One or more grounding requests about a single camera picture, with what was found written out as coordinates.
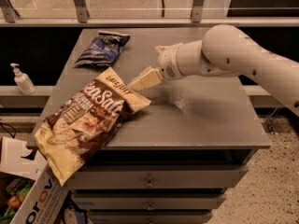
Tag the white cardboard box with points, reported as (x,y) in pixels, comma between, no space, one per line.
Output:
(30,193)

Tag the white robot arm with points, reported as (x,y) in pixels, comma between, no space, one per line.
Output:
(223,51)

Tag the blue chip bag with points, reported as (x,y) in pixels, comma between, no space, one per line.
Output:
(104,50)

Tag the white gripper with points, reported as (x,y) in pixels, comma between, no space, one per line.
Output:
(167,62)

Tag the brown sea salt chip bag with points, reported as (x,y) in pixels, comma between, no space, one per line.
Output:
(85,123)

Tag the metal railing frame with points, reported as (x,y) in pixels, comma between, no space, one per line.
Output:
(147,13)

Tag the white pump bottle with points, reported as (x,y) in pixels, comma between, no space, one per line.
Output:
(22,80)

